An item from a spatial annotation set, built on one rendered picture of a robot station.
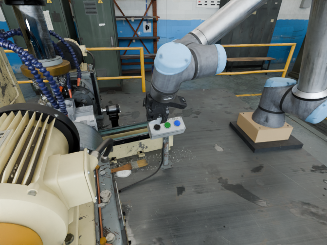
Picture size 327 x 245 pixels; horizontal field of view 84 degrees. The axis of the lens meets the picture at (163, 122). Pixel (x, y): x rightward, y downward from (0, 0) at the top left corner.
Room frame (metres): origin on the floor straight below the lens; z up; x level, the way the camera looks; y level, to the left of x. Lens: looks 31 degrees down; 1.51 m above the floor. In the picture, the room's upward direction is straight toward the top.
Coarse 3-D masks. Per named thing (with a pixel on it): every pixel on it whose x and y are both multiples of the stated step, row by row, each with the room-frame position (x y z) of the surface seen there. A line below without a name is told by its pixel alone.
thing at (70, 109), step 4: (68, 100) 0.83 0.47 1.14; (72, 100) 0.83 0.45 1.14; (48, 104) 0.79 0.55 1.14; (68, 104) 0.83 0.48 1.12; (72, 104) 0.78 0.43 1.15; (68, 108) 0.74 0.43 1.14; (72, 108) 0.75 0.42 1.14; (68, 112) 0.74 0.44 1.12; (72, 112) 0.75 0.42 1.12; (68, 116) 0.74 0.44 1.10; (72, 116) 0.74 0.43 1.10; (72, 120) 0.74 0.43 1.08
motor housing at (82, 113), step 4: (76, 108) 0.81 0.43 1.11; (80, 108) 0.81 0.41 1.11; (84, 108) 0.81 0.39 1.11; (88, 108) 0.81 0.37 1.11; (92, 108) 0.84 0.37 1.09; (76, 112) 0.77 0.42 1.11; (80, 112) 0.78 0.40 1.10; (84, 112) 0.78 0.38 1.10; (88, 112) 0.78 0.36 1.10; (92, 112) 0.80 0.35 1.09; (76, 116) 0.76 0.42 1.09; (80, 116) 0.77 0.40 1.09; (84, 116) 0.77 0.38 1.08; (88, 116) 0.77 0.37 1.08; (76, 120) 0.75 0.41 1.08; (80, 120) 0.75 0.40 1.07; (88, 120) 0.76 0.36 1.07; (88, 124) 0.75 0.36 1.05; (92, 124) 0.75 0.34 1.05; (96, 124) 0.88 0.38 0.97; (96, 128) 0.86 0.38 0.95
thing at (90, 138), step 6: (78, 126) 0.57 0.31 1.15; (84, 126) 0.59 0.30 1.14; (90, 126) 0.61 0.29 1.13; (78, 132) 0.53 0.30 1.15; (84, 132) 0.55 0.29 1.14; (90, 132) 0.57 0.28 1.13; (96, 132) 0.60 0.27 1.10; (84, 138) 0.51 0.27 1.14; (90, 138) 0.53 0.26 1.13; (96, 138) 0.56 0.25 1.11; (84, 144) 0.47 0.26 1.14; (90, 144) 0.49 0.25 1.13; (96, 144) 0.52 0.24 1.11; (90, 150) 0.46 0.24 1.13
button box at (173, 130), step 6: (168, 120) 0.74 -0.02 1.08; (174, 120) 0.75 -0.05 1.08; (180, 120) 0.76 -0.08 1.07; (150, 126) 0.70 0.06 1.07; (162, 126) 0.71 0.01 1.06; (174, 126) 0.72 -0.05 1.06; (180, 126) 0.72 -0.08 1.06; (150, 132) 0.68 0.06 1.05; (156, 132) 0.68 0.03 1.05; (162, 132) 0.68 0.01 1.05; (168, 132) 0.69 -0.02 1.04; (174, 132) 0.71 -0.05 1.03; (180, 132) 0.73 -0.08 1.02; (150, 138) 0.68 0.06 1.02; (156, 138) 0.69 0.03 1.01
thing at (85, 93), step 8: (72, 80) 1.08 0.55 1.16; (80, 80) 1.11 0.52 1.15; (72, 88) 0.99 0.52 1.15; (80, 88) 1.00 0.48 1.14; (88, 88) 1.03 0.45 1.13; (64, 96) 0.97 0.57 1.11; (72, 96) 0.98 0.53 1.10; (80, 96) 0.99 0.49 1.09; (88, 96) 1.01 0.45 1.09; (80, 104) 0.99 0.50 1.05; (88, 104) 1.01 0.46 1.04
